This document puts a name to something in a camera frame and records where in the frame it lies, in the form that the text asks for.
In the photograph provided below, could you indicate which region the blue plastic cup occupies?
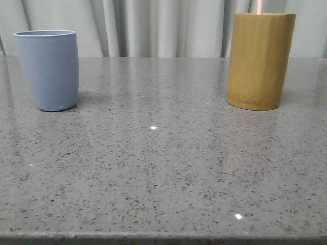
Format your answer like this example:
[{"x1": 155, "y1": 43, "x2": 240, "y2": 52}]
[{"x1": 13, "y1": 30, "x2": 79, "y2": 112}]

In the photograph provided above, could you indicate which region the pink chopstick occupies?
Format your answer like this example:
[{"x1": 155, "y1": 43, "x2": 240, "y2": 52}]
[{"x1": 256, "y1": 0, "x2": 262, "y2": 15}]

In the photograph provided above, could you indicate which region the white pleated curtain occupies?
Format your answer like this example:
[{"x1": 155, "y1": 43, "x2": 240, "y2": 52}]
[{"x1": 0, "y1": 0, "x2": 327, "y2": 58}]

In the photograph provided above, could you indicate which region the bamboo cylinder holder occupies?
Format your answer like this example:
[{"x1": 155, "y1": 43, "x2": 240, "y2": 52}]
[{"x1": 226, "y1": 13, "x2": 296, "y2": 111}]

